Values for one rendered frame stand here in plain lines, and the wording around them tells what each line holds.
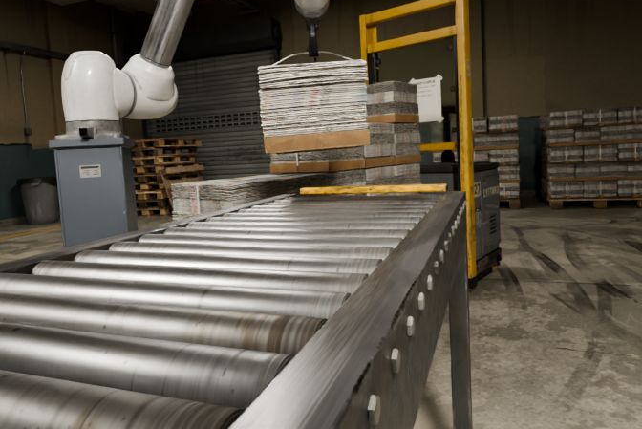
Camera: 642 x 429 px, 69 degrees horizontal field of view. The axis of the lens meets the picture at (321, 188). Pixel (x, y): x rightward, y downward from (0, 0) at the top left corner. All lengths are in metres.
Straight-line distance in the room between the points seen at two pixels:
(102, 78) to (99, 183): 0.32
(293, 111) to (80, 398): 1.04
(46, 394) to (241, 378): 0.11
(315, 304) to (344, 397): 0.17
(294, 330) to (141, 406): 0.13
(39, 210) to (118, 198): 7.21
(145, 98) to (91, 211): 0.41
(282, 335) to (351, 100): 0.96
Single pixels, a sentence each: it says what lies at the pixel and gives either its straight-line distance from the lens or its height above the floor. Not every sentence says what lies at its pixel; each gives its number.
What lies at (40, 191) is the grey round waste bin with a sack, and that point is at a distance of 8.68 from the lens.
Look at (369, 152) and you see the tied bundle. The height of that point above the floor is 0.91.
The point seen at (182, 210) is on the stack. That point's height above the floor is 0.72.
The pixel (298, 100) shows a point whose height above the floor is 1.06.
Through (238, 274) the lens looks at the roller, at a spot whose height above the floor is 0.80.
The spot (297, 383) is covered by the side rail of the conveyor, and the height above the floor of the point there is 0.80.
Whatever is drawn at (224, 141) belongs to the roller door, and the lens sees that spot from 9.95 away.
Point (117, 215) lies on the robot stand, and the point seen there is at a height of 0.77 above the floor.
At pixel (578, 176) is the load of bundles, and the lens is 6.92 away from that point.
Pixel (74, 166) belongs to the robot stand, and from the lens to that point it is 1.56.
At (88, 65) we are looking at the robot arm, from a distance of 1.59.
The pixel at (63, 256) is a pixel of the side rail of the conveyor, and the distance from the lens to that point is 0.75.
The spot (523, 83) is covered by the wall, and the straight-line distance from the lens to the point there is 8.57.
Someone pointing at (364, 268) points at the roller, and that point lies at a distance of 0.53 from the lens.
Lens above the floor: 0.93
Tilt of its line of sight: 4 degrees down
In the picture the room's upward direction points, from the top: 3 degrees counter-clockwise
